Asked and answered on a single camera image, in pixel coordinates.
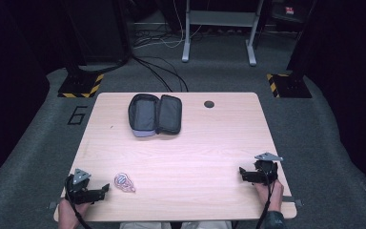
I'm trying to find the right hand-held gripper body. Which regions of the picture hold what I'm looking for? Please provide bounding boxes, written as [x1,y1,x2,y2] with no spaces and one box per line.
[254,152,284,185]

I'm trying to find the white floor cable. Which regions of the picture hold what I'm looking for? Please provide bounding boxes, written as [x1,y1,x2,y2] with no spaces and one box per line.
[132,0,205,50]

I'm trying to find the black zipper pouch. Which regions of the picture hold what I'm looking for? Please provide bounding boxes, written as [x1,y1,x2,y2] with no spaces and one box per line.
[127,93,183,138]

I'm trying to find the person's left hand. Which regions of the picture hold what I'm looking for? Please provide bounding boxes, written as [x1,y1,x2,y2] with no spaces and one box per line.
[57,198,91,229]

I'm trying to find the black hazard-striped stand base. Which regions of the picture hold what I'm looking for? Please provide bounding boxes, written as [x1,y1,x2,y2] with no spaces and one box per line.
[57,73,105,99]
[265,73,313,99]

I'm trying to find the black cabinet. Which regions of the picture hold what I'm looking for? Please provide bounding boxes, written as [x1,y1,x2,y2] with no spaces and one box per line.
[60,0,132,66]

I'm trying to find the dark box with red label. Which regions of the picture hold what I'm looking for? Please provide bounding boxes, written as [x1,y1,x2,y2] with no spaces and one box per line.
[270,1,301,24]

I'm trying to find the white metal desk frame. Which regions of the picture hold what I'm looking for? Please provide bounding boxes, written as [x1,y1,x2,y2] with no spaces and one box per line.
[181,0,265,67]

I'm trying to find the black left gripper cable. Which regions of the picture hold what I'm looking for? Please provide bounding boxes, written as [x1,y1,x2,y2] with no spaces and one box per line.
[64,174,93,229]

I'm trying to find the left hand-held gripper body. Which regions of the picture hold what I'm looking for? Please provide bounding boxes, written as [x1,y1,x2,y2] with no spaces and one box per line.
[64,168,93,205]

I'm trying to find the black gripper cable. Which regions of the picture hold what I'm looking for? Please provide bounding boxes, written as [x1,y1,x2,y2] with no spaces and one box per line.
[254,163,277,229]
[64,174,93,229]

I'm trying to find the person's right hand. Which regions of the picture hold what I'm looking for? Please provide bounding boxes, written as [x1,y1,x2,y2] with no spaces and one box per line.
[254,178,285,213]

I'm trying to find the black floor cables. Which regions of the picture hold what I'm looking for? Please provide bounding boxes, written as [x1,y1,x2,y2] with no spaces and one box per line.
[131,28,191,94]

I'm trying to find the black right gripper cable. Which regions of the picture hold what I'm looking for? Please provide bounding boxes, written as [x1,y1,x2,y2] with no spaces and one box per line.
[254,163,277,229]

